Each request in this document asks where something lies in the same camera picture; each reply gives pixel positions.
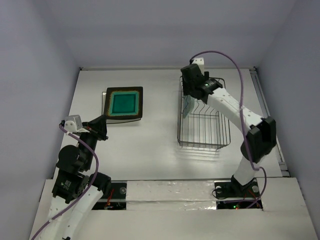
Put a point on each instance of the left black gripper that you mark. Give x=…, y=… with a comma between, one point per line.
x=98, y=126

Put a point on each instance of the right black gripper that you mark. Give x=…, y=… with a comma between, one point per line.
x=191, y=90

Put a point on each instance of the white square plate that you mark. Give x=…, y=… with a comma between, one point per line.
x=114, y=121

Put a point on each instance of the light blue rectangular plate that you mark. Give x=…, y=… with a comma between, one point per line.
x=188, y=105

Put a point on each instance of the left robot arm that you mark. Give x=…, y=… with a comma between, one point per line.
x=78, y=185

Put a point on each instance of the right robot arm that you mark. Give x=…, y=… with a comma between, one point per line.
x=259, y=133

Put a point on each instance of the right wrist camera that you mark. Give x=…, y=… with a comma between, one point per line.
x=199, y=61

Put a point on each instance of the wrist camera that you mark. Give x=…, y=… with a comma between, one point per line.
x=73, y=124
x=199, y=61

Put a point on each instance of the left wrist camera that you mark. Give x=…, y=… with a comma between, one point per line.
x=73, y=124

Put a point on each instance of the wire dish rack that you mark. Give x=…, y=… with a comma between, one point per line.
x=204, y=127

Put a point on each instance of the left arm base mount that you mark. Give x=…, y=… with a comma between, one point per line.
x=115, y=199

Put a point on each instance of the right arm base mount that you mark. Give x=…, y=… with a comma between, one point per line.
x=229, y=198

